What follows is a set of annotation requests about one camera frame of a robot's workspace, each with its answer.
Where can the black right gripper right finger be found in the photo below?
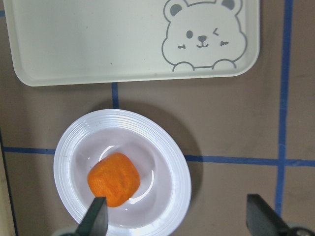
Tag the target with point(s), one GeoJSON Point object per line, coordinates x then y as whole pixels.
{"type": "Point", "coordinates": [262, 220]}

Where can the orange fruit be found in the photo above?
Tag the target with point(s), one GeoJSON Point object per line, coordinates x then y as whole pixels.
{"type": "Point", "coordinates": [115, 177]}

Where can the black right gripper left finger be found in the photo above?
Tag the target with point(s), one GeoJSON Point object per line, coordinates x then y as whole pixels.
{"type": "Point", "coordinates": [95, 221]}

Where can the cream bear tray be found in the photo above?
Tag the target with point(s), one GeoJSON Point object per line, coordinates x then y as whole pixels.
{"type": "Point", "coordinates": [66, 42]}

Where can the white round plate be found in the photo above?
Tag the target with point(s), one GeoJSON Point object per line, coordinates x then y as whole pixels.
{"type": "Point", "coordinates": [162, 200]}

